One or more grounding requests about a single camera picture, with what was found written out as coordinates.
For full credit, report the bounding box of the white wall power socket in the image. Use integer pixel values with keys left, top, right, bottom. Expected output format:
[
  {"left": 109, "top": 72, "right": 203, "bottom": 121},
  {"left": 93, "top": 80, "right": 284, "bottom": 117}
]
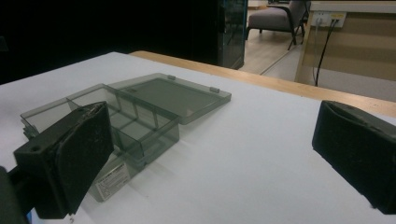
[{"left": 311, "top": 11, "right": 347, "bottom": 28}]

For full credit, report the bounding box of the black power cable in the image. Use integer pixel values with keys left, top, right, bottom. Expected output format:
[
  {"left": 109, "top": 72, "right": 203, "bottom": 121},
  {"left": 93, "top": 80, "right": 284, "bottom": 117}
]
[{"left": 314, "top": 19, "right": 340, "bottom": 88}]

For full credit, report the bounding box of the beige wooden counter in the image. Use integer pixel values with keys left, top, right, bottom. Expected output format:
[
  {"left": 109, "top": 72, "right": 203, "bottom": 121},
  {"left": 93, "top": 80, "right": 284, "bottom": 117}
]
[{"left": 294, "top": 0, "right": 396, "bottom": 103}]

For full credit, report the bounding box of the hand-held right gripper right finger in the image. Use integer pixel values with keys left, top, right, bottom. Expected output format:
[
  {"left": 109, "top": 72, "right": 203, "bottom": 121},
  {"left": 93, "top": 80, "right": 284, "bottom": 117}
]
[{"left": 311, "top": 100, "right": 396, "bottom": 216}]

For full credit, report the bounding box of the grey armchair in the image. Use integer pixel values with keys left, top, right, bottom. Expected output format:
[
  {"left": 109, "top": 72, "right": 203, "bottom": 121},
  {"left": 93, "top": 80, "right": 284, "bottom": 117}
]
[{"left": 245, "top": 0, "right": 312, "bottom": 51}]

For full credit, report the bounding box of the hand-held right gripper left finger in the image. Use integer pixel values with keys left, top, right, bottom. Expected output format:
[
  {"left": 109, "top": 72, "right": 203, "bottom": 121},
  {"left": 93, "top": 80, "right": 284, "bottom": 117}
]
[{"left": 13, "top": 101, "right": 115, "bottom": 220}]

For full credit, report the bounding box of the clear grey plastic compartment box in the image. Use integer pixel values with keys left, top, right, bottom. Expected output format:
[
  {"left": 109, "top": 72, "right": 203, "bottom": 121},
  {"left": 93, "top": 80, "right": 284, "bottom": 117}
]
[{"left": 20, "top": 72, "right": 233, "bottom": 203}]

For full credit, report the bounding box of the dark glass cabinet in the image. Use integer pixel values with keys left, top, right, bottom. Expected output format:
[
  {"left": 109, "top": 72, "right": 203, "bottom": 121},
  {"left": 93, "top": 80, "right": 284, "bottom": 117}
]
[{"left": 217, "top": 0, "right": 249, "bottom": 70}]

